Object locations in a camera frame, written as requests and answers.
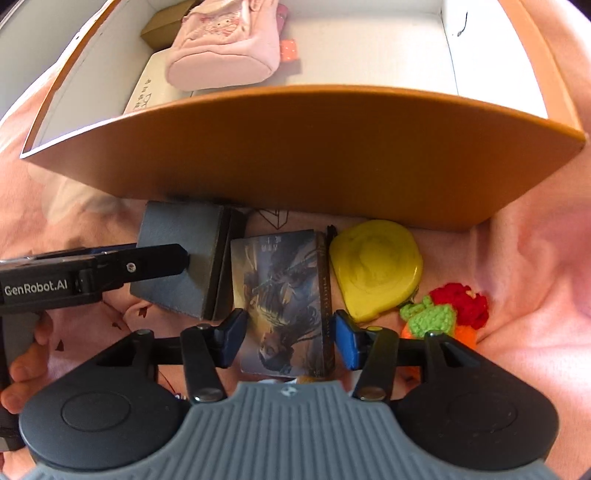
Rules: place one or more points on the illustrated card box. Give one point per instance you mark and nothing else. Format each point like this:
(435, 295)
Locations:
(277, 286)

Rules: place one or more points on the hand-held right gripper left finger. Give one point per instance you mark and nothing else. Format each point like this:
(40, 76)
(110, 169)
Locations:
(233, 333)

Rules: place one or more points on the grey box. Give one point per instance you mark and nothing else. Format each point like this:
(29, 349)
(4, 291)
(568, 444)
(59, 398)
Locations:
(180, 230)

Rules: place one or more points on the pink pouch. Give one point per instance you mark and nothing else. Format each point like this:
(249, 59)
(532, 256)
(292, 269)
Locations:
(221, 50)

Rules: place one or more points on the yellow tape measure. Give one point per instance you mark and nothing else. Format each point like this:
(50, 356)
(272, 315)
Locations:
(374, 263)

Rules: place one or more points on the person's left hand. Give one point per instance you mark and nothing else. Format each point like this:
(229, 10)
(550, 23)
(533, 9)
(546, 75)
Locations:
(30, 369)

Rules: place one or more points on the orange cardboard box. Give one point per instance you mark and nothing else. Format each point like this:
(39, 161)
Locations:
(323, 161)

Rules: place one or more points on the white long box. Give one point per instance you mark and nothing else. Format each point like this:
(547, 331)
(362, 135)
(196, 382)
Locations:
(147, 83)

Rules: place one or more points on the orange crochet toy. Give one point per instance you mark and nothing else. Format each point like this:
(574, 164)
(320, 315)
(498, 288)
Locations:
(457, 300)

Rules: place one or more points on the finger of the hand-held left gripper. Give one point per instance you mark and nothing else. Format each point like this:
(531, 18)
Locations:
(138, 267)
(111, 249)

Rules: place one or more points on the brown cardboard box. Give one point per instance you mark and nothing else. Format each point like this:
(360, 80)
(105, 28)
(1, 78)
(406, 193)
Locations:
(159, 30)

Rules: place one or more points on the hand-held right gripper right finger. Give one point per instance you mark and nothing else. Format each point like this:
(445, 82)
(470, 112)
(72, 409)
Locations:
(346, 342)

